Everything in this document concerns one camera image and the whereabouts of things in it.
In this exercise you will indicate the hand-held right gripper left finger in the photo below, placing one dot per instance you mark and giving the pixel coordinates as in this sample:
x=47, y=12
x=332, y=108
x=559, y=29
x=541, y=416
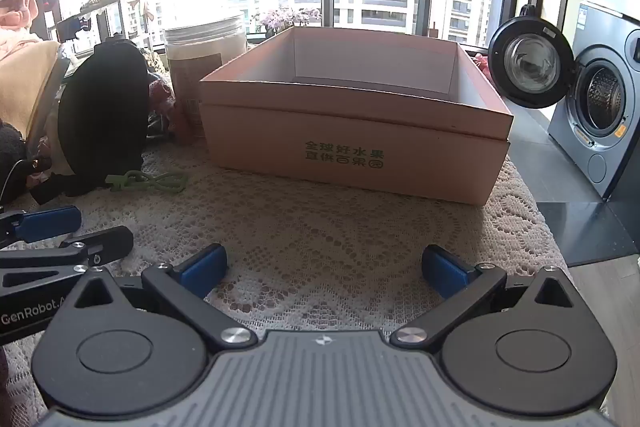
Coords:
x=205, y=264

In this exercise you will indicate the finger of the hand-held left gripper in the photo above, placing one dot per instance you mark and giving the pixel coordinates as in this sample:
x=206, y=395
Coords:
x=100, y=243
x=50, y=224

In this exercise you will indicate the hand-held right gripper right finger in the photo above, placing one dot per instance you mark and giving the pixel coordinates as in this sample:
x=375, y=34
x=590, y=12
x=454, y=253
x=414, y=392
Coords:
x=445, y=267

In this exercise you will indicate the dark cloth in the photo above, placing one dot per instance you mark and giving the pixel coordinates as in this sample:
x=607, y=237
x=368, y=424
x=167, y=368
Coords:
x=10, y=147

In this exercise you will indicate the black bag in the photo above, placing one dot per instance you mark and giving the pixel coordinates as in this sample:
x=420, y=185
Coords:
x=100, y=117

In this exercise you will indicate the beige blanket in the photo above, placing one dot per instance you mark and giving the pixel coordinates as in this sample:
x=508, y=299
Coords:
x=25, y=72

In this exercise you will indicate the pink floral cloth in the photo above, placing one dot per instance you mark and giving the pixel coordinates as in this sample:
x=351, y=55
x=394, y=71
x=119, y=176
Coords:
x=162, y=99

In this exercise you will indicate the pink cardboard box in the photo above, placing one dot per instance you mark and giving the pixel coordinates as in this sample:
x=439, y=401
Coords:
x=350, y=127

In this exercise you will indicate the red plastic bag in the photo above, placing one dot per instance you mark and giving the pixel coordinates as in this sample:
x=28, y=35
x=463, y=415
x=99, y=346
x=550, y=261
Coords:
x=483, y=66

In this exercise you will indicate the white plastic jar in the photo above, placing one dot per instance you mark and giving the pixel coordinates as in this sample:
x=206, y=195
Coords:
x=200, y=57

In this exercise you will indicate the pink printed clothes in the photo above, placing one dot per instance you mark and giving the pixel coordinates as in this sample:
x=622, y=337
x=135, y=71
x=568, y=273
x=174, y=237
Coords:
x=15, y=12

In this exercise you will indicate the metal shoe rack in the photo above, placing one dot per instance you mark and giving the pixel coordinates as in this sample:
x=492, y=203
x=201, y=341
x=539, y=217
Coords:
x=121, y=14

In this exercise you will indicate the round washing machine door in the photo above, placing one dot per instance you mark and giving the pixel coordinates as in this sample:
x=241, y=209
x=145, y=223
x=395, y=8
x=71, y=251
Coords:
x=530, y=62

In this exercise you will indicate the potted pink orchid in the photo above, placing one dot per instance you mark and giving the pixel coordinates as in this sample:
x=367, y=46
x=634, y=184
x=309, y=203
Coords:
x=280, y=17

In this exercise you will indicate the grey washing machine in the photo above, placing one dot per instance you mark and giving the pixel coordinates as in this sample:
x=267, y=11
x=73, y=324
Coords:
x=600, y=42

